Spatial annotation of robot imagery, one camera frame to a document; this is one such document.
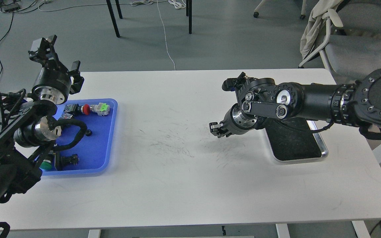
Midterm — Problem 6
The green push button switch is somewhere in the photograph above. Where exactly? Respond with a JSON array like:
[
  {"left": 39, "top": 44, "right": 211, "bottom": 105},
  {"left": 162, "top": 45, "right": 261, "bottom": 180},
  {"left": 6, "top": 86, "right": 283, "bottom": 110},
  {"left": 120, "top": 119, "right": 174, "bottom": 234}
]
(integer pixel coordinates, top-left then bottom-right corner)
[{"left": 40, "top": 158, "right": 55, "bottom": 171}]

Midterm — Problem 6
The black table leg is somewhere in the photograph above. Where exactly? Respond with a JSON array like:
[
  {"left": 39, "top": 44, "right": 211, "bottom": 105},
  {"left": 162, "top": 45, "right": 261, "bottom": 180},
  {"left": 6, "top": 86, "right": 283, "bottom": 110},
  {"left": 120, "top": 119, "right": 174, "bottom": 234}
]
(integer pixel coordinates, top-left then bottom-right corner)
[
  {"left": 185, "top": 0, "right": 192, "bottom": 34},
  {"left": 106, "top": 0, "right": 123, "bottom": 38}
]

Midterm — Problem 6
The grey office chair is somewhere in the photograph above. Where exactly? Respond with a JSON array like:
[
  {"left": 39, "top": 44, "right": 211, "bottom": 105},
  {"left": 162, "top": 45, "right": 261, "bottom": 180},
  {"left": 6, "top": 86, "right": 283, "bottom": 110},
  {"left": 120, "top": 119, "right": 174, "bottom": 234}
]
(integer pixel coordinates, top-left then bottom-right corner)
[{"left": 299, "top": 0, "right": 381, "bottom": 83}]

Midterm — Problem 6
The black table leg left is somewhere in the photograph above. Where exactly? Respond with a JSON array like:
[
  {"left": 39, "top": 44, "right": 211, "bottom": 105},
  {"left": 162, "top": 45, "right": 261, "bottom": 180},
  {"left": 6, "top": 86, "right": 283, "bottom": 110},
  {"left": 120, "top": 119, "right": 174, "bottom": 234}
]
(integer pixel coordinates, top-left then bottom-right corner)
[{"left": 106, "top": 0, "right": 123, "bottom": 38}]

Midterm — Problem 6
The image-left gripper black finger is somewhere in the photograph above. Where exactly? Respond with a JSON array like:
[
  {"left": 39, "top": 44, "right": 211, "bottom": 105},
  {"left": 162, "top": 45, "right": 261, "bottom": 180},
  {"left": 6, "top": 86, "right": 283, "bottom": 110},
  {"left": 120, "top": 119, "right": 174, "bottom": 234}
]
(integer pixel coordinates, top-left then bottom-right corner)
[
  {"left": 28, "top": 34, "right": 65, "bottom": 72},
  {"left": 67, "top": 60, "right": 84, "bottom": 95}
]

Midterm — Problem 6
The silver metal tray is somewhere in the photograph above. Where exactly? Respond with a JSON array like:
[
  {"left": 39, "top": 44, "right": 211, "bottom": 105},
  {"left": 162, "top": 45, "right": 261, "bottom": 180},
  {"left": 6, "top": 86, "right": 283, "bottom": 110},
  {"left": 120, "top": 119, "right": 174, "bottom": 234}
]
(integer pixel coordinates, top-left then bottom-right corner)
[{"left": 264, "top": 119, "right": 329, "bottom": 164}]

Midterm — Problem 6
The black table leg right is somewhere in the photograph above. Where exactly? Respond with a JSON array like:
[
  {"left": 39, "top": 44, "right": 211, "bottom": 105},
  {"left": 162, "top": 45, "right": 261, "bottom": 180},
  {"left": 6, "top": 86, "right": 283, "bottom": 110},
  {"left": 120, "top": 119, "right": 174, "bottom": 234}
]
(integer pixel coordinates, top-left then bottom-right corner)
[{"left": 185, "top": 0, "right": 192, "bottom": 34}]

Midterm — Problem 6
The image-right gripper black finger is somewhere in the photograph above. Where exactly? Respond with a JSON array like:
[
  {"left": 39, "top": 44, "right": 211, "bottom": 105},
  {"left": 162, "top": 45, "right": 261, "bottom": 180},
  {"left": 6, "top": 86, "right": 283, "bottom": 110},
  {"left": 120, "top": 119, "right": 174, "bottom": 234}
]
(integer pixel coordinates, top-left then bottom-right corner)
[{"left": 210, "top": 122, "right": 227, "bottom": 138}]

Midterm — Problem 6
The grey green connector part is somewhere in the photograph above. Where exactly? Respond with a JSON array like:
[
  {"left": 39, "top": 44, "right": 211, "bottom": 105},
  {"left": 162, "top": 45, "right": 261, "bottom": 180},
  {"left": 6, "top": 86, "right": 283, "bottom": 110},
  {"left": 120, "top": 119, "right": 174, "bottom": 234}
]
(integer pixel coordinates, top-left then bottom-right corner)
[{"left": 90, "top": 102, "right": 110, "bottom": 116}]

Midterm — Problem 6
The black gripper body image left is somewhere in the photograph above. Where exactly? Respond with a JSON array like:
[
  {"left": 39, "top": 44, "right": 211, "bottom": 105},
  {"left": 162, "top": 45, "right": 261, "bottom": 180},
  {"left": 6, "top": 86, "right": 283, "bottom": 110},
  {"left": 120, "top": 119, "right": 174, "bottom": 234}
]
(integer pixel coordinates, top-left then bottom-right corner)
[{"left": 31, "top": 67, "right": 71, "bottom": 104}]

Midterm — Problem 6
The white floor cable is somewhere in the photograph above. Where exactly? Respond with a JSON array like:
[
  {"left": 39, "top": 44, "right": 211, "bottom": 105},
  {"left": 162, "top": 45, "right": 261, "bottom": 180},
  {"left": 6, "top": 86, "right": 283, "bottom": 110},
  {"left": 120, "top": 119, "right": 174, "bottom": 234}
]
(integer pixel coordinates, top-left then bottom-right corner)
[{"left": 130, "top": 0, "right": 187, "bottom": 71}]

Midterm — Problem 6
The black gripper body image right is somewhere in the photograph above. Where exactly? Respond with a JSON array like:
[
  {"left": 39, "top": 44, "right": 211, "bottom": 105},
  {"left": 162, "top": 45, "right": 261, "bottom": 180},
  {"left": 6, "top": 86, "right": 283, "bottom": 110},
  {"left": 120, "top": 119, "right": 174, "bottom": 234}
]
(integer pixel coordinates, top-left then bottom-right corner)
[{"left": 223, "top": 103, "right": 257, "bottom": 137}]

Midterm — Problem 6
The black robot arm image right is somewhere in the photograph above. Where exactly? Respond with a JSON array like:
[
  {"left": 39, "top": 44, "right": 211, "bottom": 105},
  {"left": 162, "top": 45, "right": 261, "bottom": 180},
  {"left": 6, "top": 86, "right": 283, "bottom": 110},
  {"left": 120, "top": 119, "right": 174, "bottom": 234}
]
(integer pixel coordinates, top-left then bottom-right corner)
[{"left": 209, "top": 69, "right": 381, "bottom": 140}]

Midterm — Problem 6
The beige jacket on chair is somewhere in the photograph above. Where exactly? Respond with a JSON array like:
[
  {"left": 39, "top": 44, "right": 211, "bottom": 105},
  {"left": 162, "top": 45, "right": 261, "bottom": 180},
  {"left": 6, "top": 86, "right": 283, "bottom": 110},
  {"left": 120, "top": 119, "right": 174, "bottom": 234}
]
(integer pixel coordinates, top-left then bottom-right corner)
[{"left": 300, "top": 0, "right": 343, "bottom": 61}]

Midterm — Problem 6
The red emergency stop button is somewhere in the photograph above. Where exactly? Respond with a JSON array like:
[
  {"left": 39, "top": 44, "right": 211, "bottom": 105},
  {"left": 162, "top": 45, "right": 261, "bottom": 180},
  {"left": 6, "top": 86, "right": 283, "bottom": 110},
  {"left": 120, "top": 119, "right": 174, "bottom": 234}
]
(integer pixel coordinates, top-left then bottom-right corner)
[{"left": 63, "top": 103, "right": 91, "bottom": 116}]

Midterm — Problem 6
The blue plastic tray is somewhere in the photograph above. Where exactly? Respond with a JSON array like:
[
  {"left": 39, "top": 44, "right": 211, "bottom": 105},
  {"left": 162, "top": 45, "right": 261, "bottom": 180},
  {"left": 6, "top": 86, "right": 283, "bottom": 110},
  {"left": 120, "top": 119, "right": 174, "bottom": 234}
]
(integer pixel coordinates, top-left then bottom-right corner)
[{"left": 43, "top": 98, "right": 118, "bottom": 176}]

